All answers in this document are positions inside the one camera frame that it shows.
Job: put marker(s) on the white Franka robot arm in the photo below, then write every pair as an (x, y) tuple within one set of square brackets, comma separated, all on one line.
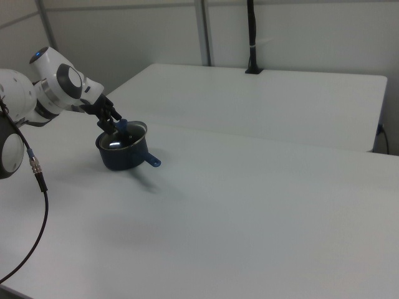
[(17, 92)]

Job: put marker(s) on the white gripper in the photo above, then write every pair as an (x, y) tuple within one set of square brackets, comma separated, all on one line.
[(93, 88)]

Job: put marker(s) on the grey partition frame post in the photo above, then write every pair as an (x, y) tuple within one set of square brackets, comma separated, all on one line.
[(204, 31), (48, 25)]

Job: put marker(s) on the black camera stand pole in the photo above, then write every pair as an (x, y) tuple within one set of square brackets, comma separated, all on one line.
[(253, 34)]

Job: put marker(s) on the glass lid with blue knob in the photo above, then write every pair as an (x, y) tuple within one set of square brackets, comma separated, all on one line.
[(132, 132)]

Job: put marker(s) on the dark blue saucepan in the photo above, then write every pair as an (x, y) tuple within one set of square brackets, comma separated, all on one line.
[(124, 159)]

